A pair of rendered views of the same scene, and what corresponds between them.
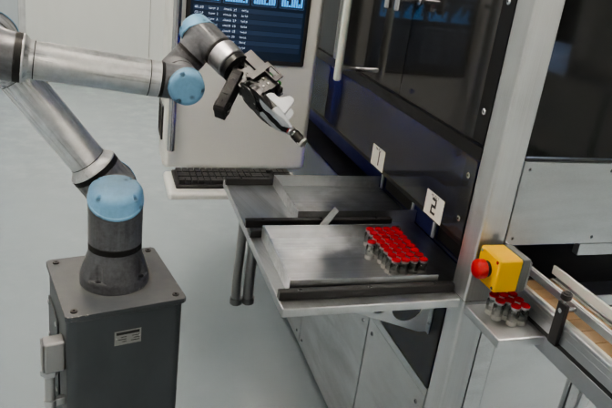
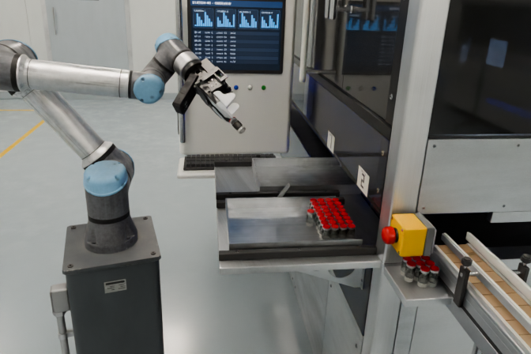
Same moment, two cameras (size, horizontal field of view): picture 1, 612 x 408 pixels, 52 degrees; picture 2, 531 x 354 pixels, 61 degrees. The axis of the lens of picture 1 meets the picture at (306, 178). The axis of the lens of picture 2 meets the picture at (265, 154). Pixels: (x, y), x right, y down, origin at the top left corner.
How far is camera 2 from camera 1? 34 cm
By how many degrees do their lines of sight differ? 11
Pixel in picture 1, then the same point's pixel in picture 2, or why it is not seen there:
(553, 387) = not seen: hidden behind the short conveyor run
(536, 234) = (447, 204)
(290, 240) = (248, 210)
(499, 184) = (404, 160)
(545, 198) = (453, 171)
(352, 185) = (317, 164)
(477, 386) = (404, 337)
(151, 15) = not seen: hidden behind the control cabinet
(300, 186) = (274, 166)
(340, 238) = (291, 208)
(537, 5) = not seen: outside the picture
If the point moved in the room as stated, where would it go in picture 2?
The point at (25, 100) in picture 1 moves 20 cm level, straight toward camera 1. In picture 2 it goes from (39, 106) to (19, 126)
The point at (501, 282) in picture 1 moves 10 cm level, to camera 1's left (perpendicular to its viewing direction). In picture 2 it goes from (407, 248) to (360, 242)
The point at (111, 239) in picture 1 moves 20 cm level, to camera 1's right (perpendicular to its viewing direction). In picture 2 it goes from (100, 210) to (167, 220)
